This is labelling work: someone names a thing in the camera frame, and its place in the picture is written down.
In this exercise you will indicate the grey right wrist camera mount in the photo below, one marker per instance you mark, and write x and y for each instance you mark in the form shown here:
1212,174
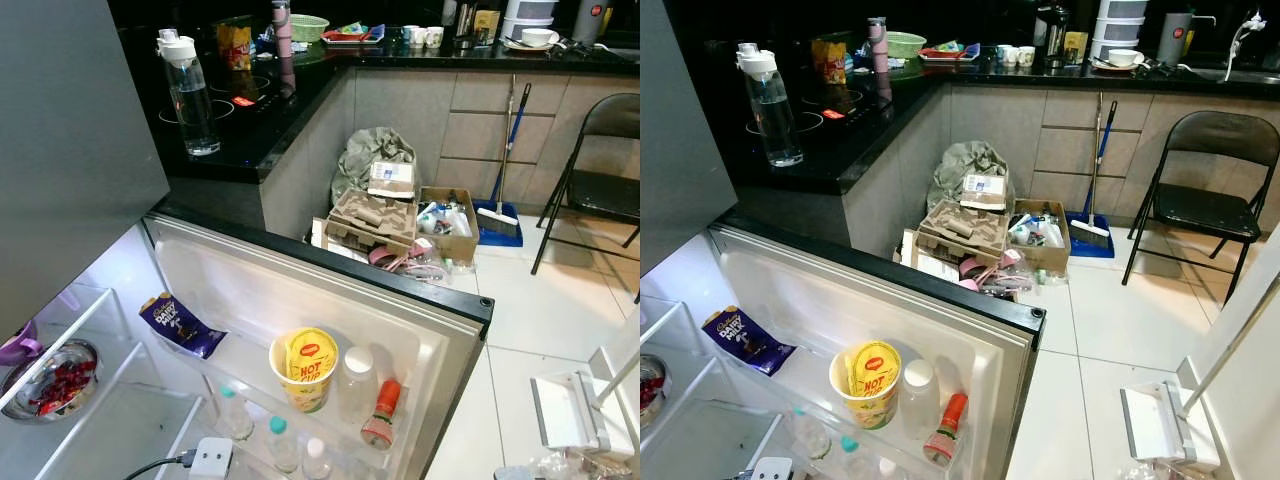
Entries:
512,473

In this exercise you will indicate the open cardboard box with bottles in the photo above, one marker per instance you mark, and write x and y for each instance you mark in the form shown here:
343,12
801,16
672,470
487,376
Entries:
460,245
1055,255

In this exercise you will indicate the steel fridge door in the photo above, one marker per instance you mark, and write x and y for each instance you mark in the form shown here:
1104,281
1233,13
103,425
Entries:
300,290
880,300

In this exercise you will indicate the small bottle green cap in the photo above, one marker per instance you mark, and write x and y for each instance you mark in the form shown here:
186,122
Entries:
236,420
282,448
851,462
806,435

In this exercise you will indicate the clear plastic bag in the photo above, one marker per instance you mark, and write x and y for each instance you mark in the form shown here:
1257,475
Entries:
1150,472
570,468

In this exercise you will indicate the white mug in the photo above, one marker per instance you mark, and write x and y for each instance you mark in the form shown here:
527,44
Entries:
411,36
1026,56
434,37
1004,55

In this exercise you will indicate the grey green plastic sack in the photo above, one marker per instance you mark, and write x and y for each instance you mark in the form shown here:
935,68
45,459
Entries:
955,170
360,160

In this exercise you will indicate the white bowl on saucer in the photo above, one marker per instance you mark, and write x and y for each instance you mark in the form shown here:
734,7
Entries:
1125,58
538,38

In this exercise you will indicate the sauce bottle red cap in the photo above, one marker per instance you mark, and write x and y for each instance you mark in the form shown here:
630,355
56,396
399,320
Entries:
382,410
947,430

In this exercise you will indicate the pink ribbon roll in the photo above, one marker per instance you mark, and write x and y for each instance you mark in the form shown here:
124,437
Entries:
385,257
975,268

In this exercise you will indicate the brown pulp packing tray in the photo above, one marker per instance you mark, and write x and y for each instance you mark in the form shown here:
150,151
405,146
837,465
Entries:
965,232
375,220

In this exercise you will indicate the grey steel fridge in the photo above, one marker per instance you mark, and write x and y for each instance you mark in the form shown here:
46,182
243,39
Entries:
680,150
70,150

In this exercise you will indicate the pink drink bottle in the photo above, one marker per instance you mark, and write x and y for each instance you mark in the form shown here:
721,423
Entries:
283,35
878,50

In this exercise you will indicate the small bottle white cap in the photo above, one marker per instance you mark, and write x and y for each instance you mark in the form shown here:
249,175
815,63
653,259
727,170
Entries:
886,470
317,462

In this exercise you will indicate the purple Dairy Milk bag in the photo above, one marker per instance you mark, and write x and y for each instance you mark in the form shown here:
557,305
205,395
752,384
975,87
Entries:
180,325
745,342

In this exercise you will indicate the black folding chair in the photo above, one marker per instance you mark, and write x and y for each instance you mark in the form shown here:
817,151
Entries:
610,190
1205,205

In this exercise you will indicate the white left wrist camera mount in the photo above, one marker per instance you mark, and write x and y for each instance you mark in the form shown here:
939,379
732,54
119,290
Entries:
210,460
772,470

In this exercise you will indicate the black induction cooktop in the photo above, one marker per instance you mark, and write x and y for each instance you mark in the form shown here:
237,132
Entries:
250,105
850,115

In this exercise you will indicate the steel bowl red food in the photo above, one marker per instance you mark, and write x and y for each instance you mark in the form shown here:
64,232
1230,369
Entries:
55,385
652,385

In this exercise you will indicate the cardboard parcel white label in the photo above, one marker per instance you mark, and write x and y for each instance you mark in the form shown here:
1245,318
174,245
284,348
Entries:
392,178
986,190

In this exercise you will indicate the yellow red snack bag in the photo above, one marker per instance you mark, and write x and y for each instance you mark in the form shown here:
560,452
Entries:
829,62
235,48

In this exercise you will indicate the clear bottle white cap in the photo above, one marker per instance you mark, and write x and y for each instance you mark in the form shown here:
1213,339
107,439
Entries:
772,120
190,110

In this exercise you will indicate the green plastic basket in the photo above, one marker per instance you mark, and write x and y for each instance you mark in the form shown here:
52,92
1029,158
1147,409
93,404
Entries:
907,44
310,28

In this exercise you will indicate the cloudy bottle white cap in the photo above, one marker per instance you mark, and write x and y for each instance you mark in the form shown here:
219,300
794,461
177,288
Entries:
918,400
357,390

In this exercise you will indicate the grey electric kettle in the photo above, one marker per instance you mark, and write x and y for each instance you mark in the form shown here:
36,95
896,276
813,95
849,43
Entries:
1178,40
590,20

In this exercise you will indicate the blue red serving tray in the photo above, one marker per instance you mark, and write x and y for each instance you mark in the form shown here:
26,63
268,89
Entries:
352,36
947,52

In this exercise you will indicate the white kitchen faucet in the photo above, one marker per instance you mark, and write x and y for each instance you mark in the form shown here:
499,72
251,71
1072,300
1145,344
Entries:
1245,30

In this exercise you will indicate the yellow black box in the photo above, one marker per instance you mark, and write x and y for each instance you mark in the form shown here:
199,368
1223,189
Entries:
487,25
1075,47

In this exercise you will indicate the purple plastic cup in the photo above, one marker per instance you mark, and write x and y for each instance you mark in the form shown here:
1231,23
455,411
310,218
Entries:
15,345

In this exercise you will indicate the noodle cup with yellow lid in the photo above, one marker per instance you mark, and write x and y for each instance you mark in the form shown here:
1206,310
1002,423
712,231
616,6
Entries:
868,385
305,375

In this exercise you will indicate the black steel thermos jug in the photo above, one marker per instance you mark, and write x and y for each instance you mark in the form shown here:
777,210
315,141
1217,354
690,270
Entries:
464,20
1050,35

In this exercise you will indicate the white stacked food carrier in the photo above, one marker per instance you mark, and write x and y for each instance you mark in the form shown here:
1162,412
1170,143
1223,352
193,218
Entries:
1120,25
527,12

